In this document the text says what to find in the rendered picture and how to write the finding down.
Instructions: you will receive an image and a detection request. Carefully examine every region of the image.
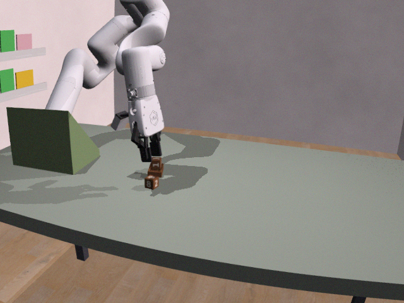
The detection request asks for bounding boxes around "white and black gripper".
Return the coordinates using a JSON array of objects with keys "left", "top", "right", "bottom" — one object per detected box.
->
[{"left": 128, "top": 94, "right": 164, "bottom": 162}]

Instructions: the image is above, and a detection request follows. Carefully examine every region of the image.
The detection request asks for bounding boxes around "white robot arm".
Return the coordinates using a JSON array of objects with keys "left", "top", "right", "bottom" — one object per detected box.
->
[{"left": 45, "top": 0, "right": 170, "bottom": 114}]

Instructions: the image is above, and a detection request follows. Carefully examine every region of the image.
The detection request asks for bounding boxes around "brown wooden number cube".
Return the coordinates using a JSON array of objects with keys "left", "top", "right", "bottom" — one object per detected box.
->
[
  {"left": 151, "top": 157, "right": 162, "bottom": 169},
  {"left": 145, "top": 175, "right": 158, "bottom": 190}
]

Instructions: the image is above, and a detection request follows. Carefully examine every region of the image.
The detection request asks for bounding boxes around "brown wooden tray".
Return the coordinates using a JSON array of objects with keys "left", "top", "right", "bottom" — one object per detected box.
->
[{"left": 148, "top": 163, "right": 163, "bottom": 177}]

